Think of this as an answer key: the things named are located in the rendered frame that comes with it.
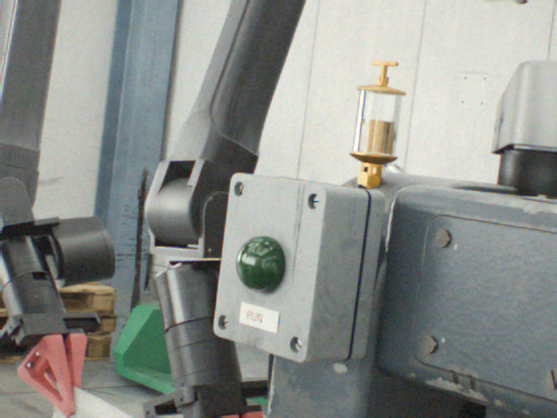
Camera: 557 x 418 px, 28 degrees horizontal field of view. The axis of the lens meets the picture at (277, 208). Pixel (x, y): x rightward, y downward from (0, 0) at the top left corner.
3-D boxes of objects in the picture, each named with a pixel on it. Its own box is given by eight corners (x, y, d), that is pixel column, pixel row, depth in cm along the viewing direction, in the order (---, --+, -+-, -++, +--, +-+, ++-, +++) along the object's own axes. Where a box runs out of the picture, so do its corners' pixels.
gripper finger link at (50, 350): (127, 392, 114) (97, 315, 119) (66, 397, 110) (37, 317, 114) (96, 428, 118) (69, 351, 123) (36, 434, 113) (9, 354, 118)
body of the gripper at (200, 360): (284, 399, 96) (267, 314, 98) (191, 408, 88) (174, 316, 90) (235, 417, 100) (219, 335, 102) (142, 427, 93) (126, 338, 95)
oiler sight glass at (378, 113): (342, 149, 66) (350, 89, 66) (372, 153, 67) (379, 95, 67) (374, 153, 64) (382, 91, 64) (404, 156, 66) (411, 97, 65)
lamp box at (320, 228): (211, 334, 62) (231, 171, 62) (272, 332, 65) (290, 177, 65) (304, 364, 57) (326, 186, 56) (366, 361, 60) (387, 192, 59)
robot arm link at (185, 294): (139, 272, 98) (175, 250, 94) (205, 270, 102) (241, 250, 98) (154, 349, 96) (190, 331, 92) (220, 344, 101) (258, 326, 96)
